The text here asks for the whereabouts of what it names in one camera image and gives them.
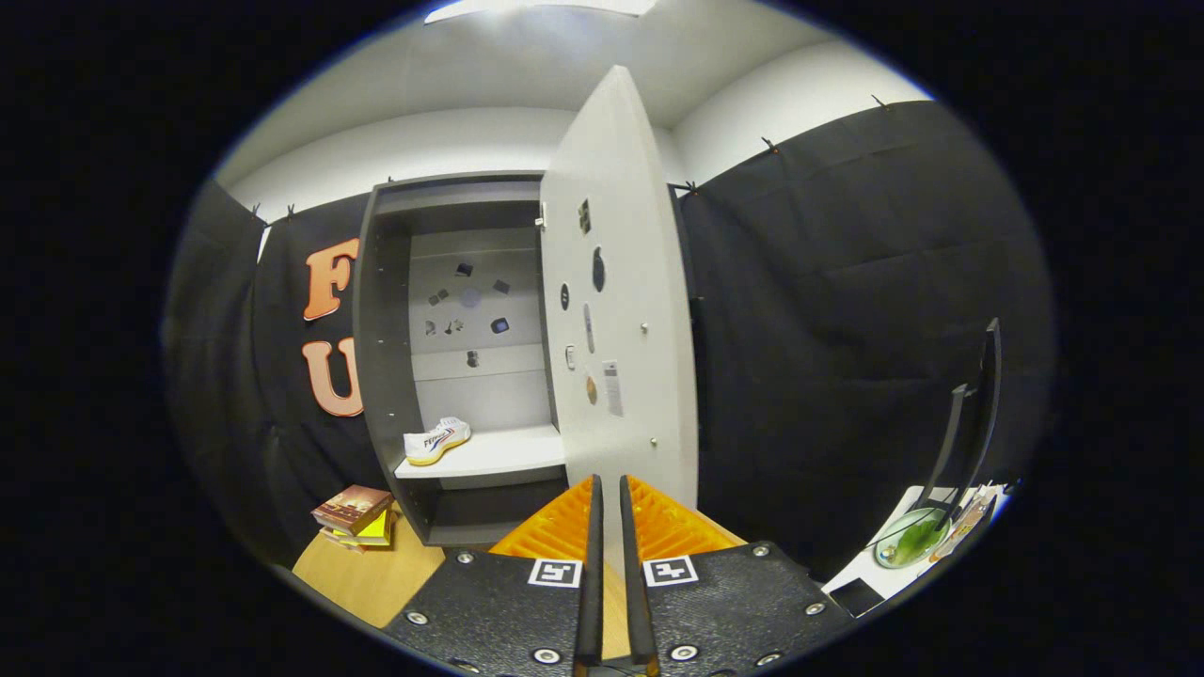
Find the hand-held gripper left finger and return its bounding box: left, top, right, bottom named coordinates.
left=381, top=475, right=605, bottom=677

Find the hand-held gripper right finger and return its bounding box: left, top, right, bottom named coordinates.
left=619, top=475, right=857, bottom=677

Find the white canvas shoe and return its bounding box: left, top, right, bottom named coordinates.
left=404, top=417, right=473, bottom=467

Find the grey shoe cabinet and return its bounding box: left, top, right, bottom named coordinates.
left=353, top=171, right=702, bottom=549

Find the black flat device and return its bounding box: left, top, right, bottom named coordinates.
left=832, top=577, right=886, bottom=619

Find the white side table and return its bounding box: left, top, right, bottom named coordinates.
left=822, top=483, right=1015, bottom=619

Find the yellow book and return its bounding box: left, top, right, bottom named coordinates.
left=320, top=511, right=397, bottom=552

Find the green glass bowl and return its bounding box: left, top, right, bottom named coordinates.
left=874, top=507, right=952, bottom=569

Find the black metal stand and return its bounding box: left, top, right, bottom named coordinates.
left=925, top=318, right=1004, bottom=529

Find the black backdrop cloth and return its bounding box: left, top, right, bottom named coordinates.
left=160, top=99, right=1059, bottom=586

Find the rectangular ceiling light panel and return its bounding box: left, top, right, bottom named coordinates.
left=423, top=0, right=659, bottom=25

